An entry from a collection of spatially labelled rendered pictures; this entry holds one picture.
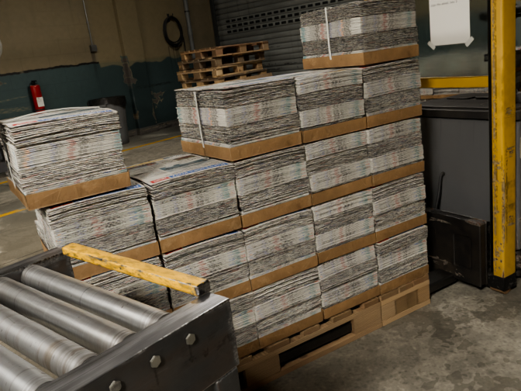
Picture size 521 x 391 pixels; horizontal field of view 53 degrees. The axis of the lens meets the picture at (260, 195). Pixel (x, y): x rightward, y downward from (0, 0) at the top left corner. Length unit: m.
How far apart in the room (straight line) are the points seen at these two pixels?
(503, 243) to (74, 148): 1.76
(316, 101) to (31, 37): 7.30
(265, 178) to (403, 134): 0.65
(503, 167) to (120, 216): 1.53
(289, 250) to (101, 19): 7.97
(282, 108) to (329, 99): 0.20
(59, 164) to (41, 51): 7.42
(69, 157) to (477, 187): 1.84
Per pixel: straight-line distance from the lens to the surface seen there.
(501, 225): 2.43
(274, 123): 1.77
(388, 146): 2.11
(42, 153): 1.51
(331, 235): 1.98
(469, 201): 2.69
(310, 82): 1.85
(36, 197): 1.52
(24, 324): 0.93
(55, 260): 1.22
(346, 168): 1.98
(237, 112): 1.70
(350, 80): 1.96
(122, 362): 0.74
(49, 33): 9.01
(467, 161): 2.64
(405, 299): 2.36
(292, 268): 1.91
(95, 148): 1.54
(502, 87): 2.29
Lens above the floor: 1.17
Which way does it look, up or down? 15 degrees down
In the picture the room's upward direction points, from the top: 8 degrees counter-clockwise
